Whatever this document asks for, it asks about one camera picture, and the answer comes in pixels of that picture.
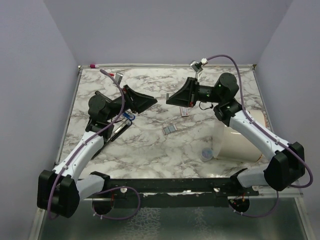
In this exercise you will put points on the clear jar of paper clips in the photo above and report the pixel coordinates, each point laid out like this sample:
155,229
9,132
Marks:
206,154

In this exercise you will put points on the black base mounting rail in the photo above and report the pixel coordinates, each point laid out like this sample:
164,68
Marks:
170,192

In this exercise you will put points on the red white staple box sleeve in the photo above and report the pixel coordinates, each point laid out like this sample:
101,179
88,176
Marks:
184,112

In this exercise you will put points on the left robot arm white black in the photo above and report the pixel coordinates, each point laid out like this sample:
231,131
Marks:
61,190

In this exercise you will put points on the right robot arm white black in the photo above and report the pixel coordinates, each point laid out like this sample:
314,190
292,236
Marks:
286,160

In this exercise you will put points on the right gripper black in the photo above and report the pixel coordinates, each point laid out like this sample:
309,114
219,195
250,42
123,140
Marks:
187,95

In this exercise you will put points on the large white paper roll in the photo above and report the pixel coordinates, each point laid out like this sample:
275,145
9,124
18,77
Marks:
230,145

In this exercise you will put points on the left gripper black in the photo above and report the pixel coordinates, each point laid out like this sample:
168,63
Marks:
140,102

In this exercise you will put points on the blue stapler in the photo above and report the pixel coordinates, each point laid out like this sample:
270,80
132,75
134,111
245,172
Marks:
128,115

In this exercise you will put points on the black stapler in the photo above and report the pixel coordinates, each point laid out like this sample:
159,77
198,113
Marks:
112,135

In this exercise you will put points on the staple box tray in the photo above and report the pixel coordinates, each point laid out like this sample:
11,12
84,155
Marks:
169,129

